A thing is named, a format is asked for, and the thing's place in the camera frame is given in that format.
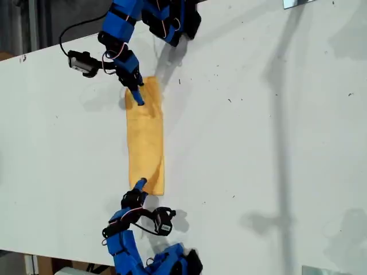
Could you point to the yellow square microfibre towel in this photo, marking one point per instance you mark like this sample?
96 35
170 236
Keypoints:
146 137

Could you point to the white plastic object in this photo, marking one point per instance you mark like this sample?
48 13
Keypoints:
68 271

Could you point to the brown cardboard box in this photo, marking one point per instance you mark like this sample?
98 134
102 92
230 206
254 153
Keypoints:
46 265

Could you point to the white table leg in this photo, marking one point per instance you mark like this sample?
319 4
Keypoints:
31 265

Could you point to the shiny metal plate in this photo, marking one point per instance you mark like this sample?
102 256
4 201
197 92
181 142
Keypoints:
289 3

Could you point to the black camera stalk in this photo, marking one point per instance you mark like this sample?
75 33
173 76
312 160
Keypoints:
147 212
100 63

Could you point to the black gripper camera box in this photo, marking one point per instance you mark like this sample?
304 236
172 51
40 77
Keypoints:
81 64
163 222

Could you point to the grey metal frame post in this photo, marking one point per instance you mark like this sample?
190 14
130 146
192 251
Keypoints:
33 25

